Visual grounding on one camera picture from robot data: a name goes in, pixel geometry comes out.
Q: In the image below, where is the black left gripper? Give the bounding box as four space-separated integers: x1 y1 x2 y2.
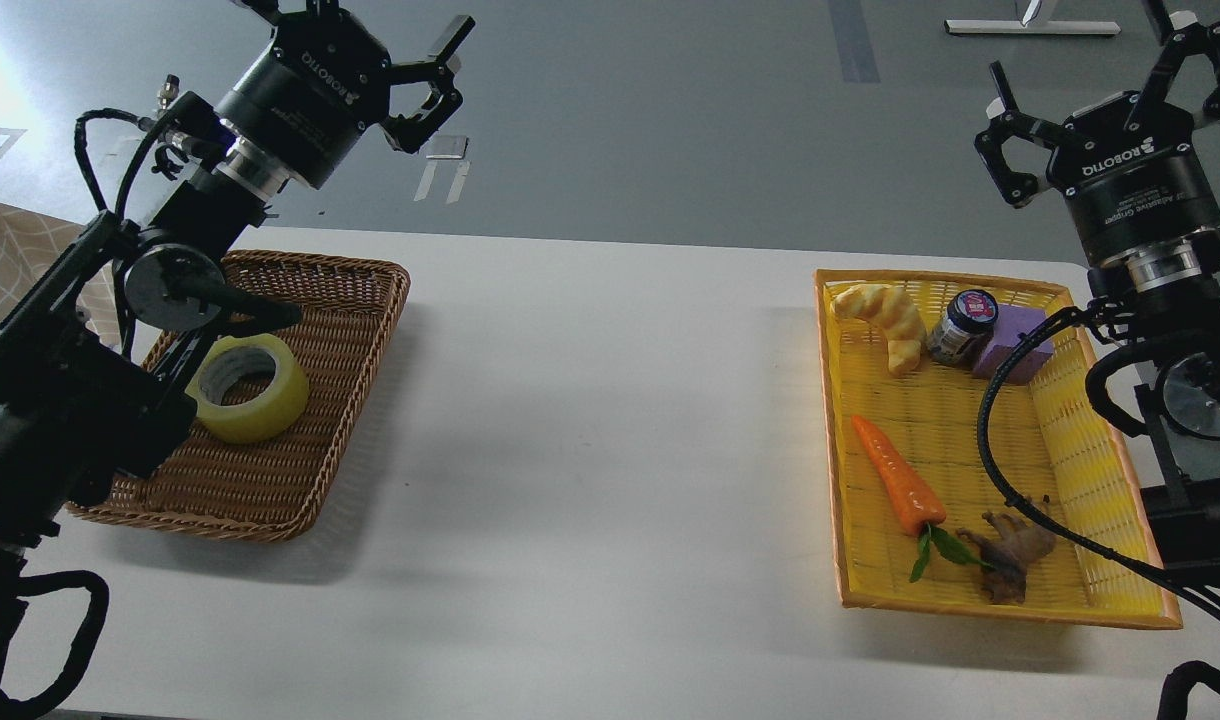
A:
216 0 476 190

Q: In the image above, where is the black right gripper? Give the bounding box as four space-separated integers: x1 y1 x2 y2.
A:
974 1 1220 266

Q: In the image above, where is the yellow tape roll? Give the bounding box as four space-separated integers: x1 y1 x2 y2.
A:
185 333 310 445

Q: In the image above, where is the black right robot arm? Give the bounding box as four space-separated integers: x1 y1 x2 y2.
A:
974 1 1220 624

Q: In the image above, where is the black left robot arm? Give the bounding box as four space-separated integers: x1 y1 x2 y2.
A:
0 1 476 719

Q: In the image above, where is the white metal stand base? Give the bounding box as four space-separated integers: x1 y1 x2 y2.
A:
943 1 1121 38

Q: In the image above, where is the purple foam block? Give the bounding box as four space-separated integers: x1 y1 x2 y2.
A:
971 304 1055 386

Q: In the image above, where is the small dark jar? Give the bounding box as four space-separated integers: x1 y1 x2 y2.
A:
927 288 1000 366

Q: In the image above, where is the yellow toy croissant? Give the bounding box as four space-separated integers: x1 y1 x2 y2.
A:
831 284 927 378

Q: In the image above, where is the beige checkered cloth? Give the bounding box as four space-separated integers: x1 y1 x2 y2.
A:
0 203 122 350

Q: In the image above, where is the yellow plastic basket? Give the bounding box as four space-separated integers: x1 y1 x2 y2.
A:
815 268 1183 630

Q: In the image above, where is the brown wicker basket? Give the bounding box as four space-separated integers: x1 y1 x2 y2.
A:
70 250 410 543

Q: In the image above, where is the orange toy carrot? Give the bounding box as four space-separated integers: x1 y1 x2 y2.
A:
849 414 994 583

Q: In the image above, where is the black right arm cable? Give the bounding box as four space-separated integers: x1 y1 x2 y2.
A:
976 306 1220 641

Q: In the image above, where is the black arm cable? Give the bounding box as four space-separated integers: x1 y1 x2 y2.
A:
0 570 110 720
976 306 1220 641

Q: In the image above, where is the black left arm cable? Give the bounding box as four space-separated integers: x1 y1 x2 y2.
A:
0 570 110 720

